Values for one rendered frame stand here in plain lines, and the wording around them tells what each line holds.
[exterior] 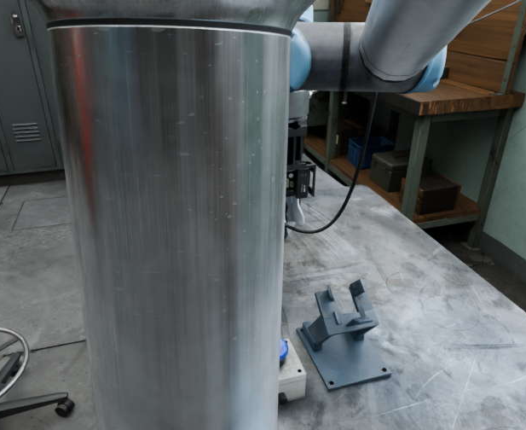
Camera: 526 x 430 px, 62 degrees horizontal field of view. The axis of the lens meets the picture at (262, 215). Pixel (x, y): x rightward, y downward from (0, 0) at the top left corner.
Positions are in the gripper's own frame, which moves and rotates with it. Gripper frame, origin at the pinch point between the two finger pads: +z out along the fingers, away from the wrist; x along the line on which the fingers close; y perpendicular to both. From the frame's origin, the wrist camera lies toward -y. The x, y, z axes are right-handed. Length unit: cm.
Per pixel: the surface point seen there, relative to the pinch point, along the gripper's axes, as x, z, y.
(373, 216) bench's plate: 32.4, 13.1, -20.6
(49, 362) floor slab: -65, 93, -82
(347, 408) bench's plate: 0.9, 13.2, 27.6
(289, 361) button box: -5.3, 8.7, 21.6
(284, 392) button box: -7.0, 11.3, 24.3
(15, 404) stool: -70, 84, -55
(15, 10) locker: -80, -24, -270
